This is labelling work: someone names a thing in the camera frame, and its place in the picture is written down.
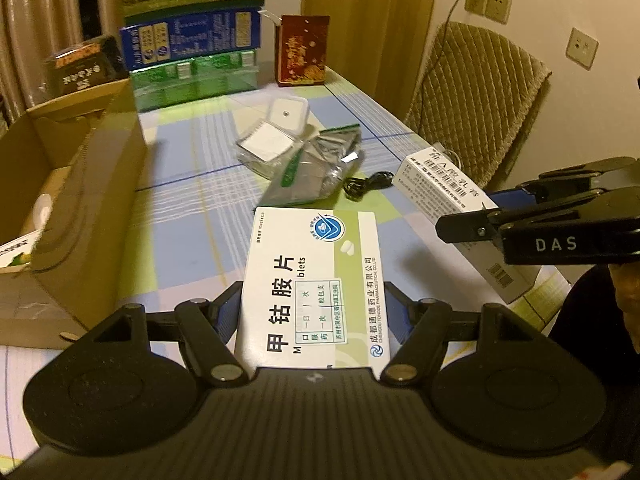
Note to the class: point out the red gift box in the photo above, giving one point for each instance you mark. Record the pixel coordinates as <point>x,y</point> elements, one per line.
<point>302,50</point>

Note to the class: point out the white ointment box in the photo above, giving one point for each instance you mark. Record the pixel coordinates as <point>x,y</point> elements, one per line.
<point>440,185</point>

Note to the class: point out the white tablet box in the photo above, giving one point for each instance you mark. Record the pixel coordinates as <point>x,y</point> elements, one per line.
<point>310,280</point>

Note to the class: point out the beige curtain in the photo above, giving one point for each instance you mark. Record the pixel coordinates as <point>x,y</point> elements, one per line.
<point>50,5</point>

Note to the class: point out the beige wall outlet plate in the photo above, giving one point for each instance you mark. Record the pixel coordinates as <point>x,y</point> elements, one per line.
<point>582,47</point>

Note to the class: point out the silver foil bag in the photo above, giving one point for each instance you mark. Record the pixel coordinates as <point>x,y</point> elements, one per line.
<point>315,170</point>

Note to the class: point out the green drink carton pack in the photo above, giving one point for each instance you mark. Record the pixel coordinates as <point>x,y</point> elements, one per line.
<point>200,80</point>

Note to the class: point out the wooden door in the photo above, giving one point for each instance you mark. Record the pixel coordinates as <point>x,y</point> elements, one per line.
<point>370,20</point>

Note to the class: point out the clear plastic package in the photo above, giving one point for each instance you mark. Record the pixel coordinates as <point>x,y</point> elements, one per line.
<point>265,145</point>

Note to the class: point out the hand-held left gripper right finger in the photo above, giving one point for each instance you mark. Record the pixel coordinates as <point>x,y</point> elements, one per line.
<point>400,320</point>

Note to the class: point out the chair with quilted cover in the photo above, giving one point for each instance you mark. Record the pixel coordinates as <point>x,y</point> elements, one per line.
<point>480,95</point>

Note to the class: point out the beige wall socket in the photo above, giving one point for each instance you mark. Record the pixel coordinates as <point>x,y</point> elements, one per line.
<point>498,7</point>
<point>476,2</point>

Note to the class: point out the brown cardboard box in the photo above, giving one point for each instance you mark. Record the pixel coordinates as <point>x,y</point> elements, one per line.
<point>100,200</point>

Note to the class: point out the desktop with checked cloth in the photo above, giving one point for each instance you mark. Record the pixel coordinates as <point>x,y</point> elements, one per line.
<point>200,200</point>

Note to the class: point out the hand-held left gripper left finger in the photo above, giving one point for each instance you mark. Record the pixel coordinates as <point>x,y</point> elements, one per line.
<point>230,312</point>

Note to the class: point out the green white spray box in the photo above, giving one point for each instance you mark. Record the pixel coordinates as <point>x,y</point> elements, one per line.
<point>17,252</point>

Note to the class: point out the white square night light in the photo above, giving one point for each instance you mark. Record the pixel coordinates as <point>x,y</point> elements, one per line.
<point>287,114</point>

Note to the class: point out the white plastic spoon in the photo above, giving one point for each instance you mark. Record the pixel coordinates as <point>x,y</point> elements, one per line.
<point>42,208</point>

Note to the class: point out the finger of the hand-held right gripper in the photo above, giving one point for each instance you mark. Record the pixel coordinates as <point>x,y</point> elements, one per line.
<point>510,197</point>
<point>462,227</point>

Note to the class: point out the blue carton box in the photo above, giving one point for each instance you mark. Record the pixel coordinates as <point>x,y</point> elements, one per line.
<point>195,35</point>

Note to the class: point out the black food box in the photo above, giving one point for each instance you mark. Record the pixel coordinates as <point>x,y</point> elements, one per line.
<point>82,67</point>

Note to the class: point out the person's dark clothing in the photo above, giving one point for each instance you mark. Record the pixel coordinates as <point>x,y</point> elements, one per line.
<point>590,330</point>

